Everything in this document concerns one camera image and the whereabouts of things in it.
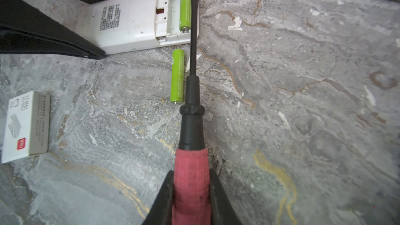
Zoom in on green battery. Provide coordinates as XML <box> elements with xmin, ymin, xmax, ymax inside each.
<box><xmin>179</xmin><ymin>0</ymin><xmax>192</xmax><ymax>33</ymax></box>
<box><xmin>170</xmin><ymin>49</ymin><xmax>184</xmax><ymax>103</ymax></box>

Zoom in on small white box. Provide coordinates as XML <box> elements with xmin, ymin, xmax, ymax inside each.
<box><xmin>1</xmin><ymin>91</ymin><xmax>51</xmax><ymax>164</ymax></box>

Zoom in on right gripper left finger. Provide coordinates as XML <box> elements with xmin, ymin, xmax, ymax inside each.
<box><xmin>142</xmin><ymin>170</ymin><xmax>174</xmax><ymax>225</ymax></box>

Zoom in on red handled screwdriver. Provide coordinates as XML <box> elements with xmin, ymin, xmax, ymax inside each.
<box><xmin>172</xmin><ymin>0</ymin><xmax>211</xmax><ymax>225</ymax></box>

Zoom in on white remote control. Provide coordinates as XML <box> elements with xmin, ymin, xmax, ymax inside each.
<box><xmin>76</xmin><ymin>0</ymin><xmax>191</xmax><ymax>55</ymax></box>

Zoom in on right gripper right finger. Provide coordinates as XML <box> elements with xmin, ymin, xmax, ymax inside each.
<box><xmin>209</xmin><ymin>169</ymin><xmax>242</xmax><ymax>225</ymax></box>

